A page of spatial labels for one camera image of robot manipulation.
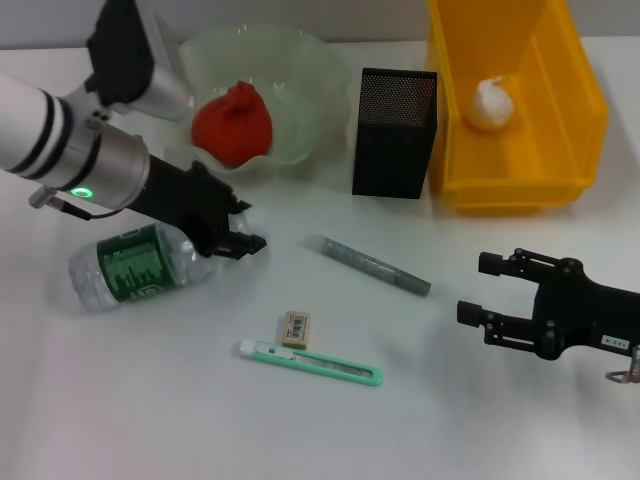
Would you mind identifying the yellow plastic bin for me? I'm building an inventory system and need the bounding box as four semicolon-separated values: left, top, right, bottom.
424;0;611;216

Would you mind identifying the green utility knife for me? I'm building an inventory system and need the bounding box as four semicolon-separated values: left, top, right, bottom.
238;339;385;387

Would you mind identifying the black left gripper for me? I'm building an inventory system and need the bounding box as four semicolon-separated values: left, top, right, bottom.
131;152;268;262

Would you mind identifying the clear water bottle green label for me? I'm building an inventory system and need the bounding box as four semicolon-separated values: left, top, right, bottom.
68;208;264;315

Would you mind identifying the white paper ball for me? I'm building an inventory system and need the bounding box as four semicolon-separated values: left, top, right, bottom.
466;75;517;132

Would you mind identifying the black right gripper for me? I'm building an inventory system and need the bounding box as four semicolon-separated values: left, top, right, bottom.
455;247;640;362

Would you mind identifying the beige eraser with barcode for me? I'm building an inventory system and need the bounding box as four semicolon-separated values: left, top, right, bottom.
280;310;313;349

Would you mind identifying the grey glitter pen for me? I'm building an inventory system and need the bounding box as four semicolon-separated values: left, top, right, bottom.
304;233;433;299

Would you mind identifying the red ball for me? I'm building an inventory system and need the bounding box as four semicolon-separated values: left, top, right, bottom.
191;79;276;169

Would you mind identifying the green glass fruit bowl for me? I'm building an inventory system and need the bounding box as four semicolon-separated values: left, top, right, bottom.
159;22;352;177

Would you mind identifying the black mesh pen holder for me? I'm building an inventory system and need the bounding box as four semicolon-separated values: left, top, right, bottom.
351;67;439;200

